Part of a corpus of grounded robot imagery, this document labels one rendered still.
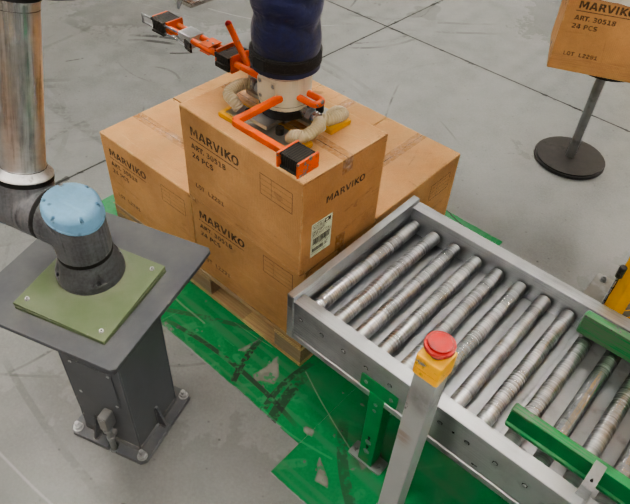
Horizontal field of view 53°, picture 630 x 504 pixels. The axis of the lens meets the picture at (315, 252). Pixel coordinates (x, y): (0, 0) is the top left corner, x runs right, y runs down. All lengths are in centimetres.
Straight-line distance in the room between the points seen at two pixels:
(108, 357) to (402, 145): 161
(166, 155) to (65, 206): 104
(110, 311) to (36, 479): 86
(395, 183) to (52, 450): 162
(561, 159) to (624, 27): 86
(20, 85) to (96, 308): 60
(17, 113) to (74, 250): 36
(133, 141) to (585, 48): 216
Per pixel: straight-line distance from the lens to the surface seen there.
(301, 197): 191
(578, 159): 395
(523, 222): 341
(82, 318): 181
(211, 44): 230
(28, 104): 171
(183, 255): 194
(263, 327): 267
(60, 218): 169
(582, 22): 339
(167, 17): 248
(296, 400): 249
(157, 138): 280
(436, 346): 138
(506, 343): 209
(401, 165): 267
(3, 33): 166
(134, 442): 240
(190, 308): 279
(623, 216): 369
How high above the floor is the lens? 211
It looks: 45 degrees down
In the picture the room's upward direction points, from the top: 4 degrees clockwise
